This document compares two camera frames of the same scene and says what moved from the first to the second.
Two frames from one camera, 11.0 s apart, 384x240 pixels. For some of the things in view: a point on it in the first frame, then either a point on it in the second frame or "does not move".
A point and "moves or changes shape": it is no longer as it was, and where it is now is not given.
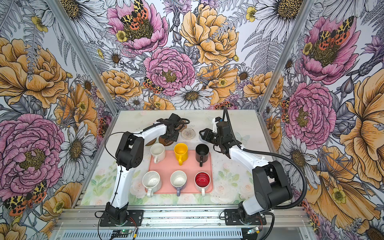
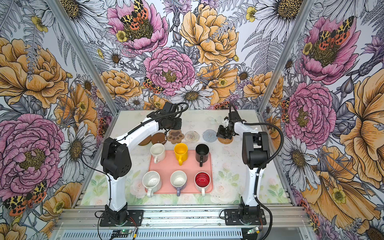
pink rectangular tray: x=190 y=167 does not move
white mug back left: x=157 y=151 does not move
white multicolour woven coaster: x=188 y=134 moves or changes shape
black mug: x=202 y=153 does not move
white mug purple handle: x=178 y=179 does not move
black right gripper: x=206 y=135 to x=220 y=132
